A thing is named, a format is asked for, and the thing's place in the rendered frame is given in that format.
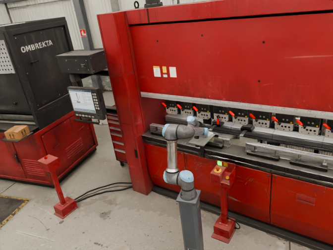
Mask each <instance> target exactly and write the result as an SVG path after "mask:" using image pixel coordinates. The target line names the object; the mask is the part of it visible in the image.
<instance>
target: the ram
mask: <svg viewBox="0 0 333 250"><path fill-rule="evenodd" d="M130 32H131V38H132V44H133V50H134V55H135V61H136V67H137V73H138V79H139V85H140V91H141V92H147V93H156V94H166V95H174V96H184V97H193V98H202V99H211V100H221V101H230V102H239V103H248V104H257V105H266V106H276V107H285V108H294V109H304V110H312V111H322V112H331V113H333V11H332V12H318V13H304V14H290V15H275V16H261V17H247V18H233V19H218V20H204V21H190V22H176V23H161V24H147V25H134V26H130ZM153 66H159V67H160V74H161V76H160V77H158V76H155V75H154V68H153ZM163 66H166V72H167V73H163ZM169 67H176V75H177V78H176V77H170V73H169ZM163 74H167V77H164V75H163ZM141 97H148V98H156V99H165V100H173V101H181V102H189V103H197V104H206V105H214V106H222V107H231V108H239V109H247V110H255V111H263V112H272V113H280V114H288V115H296V116H305V117H313V118H321V119H329V120H333V116H324V115H315V114H307V113H298V112H289V111H281V110H272V109H263V108H255V107H246V106H238V105H229V104H220V103H211V102H203V101H194V100H185V99H176V98H168V97H159V96H151V95H142V94H141Z"/></svg>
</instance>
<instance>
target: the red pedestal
mask: <svg viewBox="0 0 333 250"><path fill-rule="evenodd" d="M38 163H39V166H40V169H42V170H44V171H46V172H49V173H50V175H51V178H52V181H53V183H54V186H55V189H56V192H57V195H58V197H59V200H60V202H59V203H57V204H56V205H54V209H55V213H54V215H55V216H57V217H59V218H61V219H64V218H65V217H66V216H68V215H69V214H70V213H71V212H73V211H74V210H75V209H77V208H78V206H77V204H76V201H75V200H74V199H72V198H70V197H68V196H67V197H66V198H64V196H63V193H62V190H61V187H60V184H59V181H58V178H57V175H56V172H55V169H57V168H59V167H60V166H61V164H60V161H59V158H58V157H55V156H53V155H50V154H49V155H47V156H45V157H43V158H41V159H40V160H38Z"/></svg>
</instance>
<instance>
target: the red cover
mask: <svg viewBox="0 0 333 250"><path fill-rule="evenodd" d="M320 10H333V0H212V1H203V2H194V3H185V4H177V5H168V6H159V7H151V8H142V9H133V10H127V11H126V15H127V21H128V25H129V24H143V23H157V22H170V21H184V20H197V19H211V18H225V17H238V16H252V15H265V14H279V13H293V12H306V11H320Z"/></svg>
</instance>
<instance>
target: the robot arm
mask: <svg viewBox="0 0 333 250"><path fill-rule="evenodd" d="M186 120H187V122H188V123H187V126H185V125H176V124H166V125H165V126H164V127H163V131H162V135H163V137H165V140H166V141H167V168H166V170H165V171H164V181H165V182H166V183H169V184H173V185H178V186H181V191H180V198H181V199H183V200H185V201H191V200H194V199H195V198H196V197H197V192H196V190H195V188H194V177H193V174H192V173H191V172H190V171H188V170H184V171H181V172H179V168H178V167H177V141H178V139H184V138H191V137H193V136H194V138H195V139H199V136H200V135H203V136H208V133H209V130H208V128H206V126H205V125H204V124H202V123H201V122H200V121H197V120H196V119H195V118H194V117H193V116H188V117H187V119H186Z"/></svg>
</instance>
